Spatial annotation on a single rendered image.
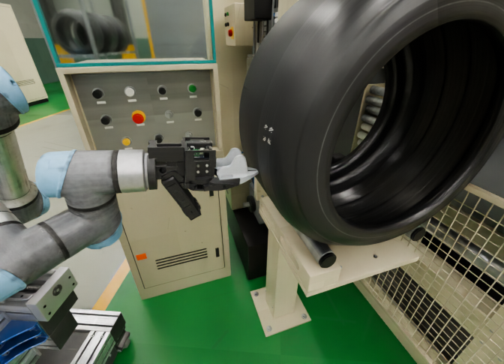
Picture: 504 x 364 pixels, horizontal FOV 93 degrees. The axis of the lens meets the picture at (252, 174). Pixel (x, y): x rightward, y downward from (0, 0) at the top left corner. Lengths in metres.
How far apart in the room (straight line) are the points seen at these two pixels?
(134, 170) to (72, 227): 0.14
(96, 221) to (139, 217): 0.80
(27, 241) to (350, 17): 0.56
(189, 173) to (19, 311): 0.79
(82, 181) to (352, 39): 0.44
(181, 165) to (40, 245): 0.24
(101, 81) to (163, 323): 1.24
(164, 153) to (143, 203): 0.82
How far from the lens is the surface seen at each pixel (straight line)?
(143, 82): 1.09
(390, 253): 0.85
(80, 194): 0.47
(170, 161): 0.44
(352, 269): 0.76
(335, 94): 0.38
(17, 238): 0.50
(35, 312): 1.06
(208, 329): 1.54
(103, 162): 0.44
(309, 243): 0.64
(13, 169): 0.90
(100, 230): 0.51
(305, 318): 1.56
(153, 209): 1.26
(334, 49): 0.39
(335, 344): 1.55
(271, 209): 0.80
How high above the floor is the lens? 1.35
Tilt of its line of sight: 30 degrees down
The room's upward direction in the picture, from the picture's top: straight up
